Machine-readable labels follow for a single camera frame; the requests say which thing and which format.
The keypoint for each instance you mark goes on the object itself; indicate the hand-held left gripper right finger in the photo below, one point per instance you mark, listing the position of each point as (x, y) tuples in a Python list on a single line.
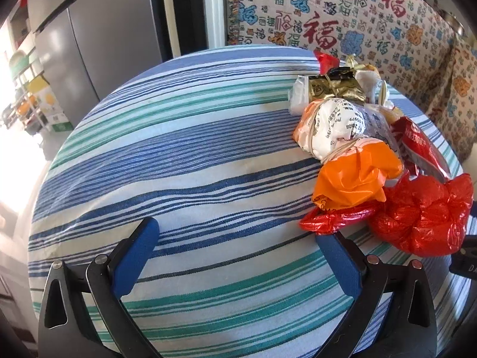
[(337, 264)]

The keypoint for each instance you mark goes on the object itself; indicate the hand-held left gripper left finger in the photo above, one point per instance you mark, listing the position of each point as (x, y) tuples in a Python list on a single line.
[(136, 253)]

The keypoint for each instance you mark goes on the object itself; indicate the red plastic bag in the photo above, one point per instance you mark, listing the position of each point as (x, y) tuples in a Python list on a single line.
[(417, 216)]

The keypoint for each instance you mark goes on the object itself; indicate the gold black packet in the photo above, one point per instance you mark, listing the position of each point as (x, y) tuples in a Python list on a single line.
[(331, 85)]

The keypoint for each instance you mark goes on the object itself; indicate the orange white plastic bag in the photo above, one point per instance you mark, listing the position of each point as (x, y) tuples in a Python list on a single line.
[(354, 171)]

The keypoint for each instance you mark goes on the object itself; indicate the striped tablecloth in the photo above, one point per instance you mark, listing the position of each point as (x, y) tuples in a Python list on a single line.
[(186, 164)]

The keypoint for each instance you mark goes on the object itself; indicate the red snack packet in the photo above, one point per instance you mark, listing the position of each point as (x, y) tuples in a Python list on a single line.
[(421, 149)]

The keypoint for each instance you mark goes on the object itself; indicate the clear printed plastic bag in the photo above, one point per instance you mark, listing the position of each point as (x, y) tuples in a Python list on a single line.
[(380, 126)]

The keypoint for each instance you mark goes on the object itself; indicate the yellow snack packet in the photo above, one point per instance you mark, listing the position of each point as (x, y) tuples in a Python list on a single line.
[(391, 108)]

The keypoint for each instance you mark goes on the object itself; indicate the small printed blanket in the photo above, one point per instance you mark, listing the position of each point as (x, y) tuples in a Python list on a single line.
[(456, 93)]

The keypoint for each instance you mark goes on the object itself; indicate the white crumpled wrapper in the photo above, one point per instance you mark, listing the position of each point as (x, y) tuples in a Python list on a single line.
[(300, 97)]

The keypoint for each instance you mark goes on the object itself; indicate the white snack packet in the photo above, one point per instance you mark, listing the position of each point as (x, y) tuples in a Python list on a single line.
[(369, 84)]

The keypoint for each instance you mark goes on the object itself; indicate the storage rack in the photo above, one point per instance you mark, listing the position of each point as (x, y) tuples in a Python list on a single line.
[(26, 93)]

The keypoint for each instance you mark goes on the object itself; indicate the small red wrapper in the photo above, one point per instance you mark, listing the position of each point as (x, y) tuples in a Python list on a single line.
[(326, 61)]

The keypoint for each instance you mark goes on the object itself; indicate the grey refrigerator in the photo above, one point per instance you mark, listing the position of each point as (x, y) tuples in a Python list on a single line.
[(100, 33)]

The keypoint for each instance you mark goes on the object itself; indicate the large printed blanket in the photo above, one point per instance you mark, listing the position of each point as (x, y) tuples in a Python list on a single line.
[(335, 15)]

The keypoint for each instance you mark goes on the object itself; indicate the dark door frame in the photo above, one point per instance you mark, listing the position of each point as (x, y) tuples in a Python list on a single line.
[(179, 7)]

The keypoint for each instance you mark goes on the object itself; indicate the white door frame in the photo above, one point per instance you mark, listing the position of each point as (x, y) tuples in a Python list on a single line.
[(215, 7)]

